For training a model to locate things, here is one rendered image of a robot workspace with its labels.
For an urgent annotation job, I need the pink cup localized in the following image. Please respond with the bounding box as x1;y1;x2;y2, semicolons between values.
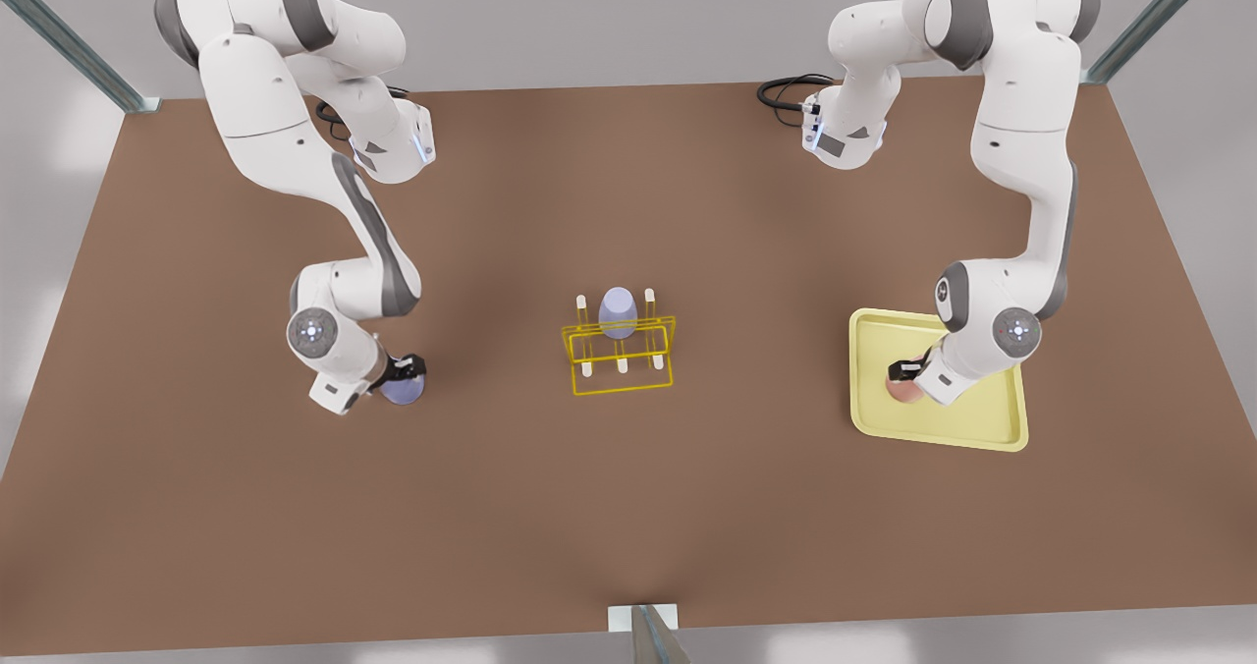
886;355;935;405

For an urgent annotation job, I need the pale yellow tray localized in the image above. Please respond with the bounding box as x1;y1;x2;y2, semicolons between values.
848;307;1030;453

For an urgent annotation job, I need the yellow wire cup rack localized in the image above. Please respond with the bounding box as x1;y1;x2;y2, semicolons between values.
561;288;678;397

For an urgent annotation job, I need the black cable loop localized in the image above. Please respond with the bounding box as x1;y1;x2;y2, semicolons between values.
757;74;838;129
315;85;411;141

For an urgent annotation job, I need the silver frame post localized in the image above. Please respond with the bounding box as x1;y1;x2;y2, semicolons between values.
608;603;691;664
1081;0;1231;85
0;0;161;115

